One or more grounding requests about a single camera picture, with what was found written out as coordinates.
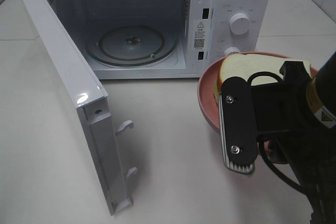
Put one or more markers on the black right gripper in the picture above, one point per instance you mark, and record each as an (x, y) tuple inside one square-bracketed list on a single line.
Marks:
[(280, 110)]

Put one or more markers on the toast sandwich with lettuce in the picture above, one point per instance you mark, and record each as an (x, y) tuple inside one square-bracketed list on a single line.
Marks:
[(243, 66)]

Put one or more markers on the white microwave door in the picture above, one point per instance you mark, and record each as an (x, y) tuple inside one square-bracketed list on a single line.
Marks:
[(87, 96)]

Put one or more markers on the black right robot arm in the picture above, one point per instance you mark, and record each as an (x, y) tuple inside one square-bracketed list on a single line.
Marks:
[(308, 166)]

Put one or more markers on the white lower microwave knob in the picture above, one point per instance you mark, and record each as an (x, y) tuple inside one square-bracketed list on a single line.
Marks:
[(231, 50)]

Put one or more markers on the white microwave knob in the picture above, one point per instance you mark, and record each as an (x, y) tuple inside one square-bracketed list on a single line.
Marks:
[(231, 50), (239, 23)]

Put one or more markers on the white upper microwave knob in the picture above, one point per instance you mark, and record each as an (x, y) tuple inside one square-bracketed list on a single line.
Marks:
[(239, 23)]

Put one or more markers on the white microwave oven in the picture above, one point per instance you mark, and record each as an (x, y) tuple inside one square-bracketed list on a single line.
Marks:
[(202, 27)]

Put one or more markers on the glass microwave turntable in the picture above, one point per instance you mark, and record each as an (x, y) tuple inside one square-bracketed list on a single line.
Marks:
[(130, 46)]

